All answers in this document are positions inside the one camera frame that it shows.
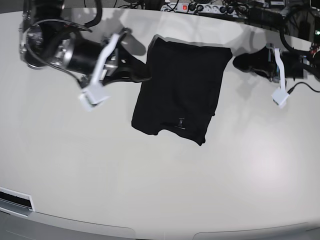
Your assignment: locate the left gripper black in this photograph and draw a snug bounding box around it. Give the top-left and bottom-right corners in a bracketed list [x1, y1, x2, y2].
[232, 43, 307, 83]

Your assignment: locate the white power strip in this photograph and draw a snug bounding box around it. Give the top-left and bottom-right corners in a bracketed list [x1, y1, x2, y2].
[160, 2, 249, 19]

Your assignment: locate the black power supply box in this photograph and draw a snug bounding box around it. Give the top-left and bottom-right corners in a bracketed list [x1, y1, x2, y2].
[248, 7, 283, 28]

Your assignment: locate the white slotted box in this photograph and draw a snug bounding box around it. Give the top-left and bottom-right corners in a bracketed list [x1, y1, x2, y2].
[0, 187, 36, 218]

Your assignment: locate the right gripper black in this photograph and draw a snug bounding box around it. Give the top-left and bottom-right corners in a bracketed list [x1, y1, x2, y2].
[100, 27, 152, 85]

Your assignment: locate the black t-shirt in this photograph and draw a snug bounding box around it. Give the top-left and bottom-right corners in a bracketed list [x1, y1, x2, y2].
[131, 37, 233, 146]

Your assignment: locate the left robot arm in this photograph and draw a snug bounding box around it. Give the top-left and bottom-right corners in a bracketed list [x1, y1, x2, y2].
[232, 4, 320, 83]

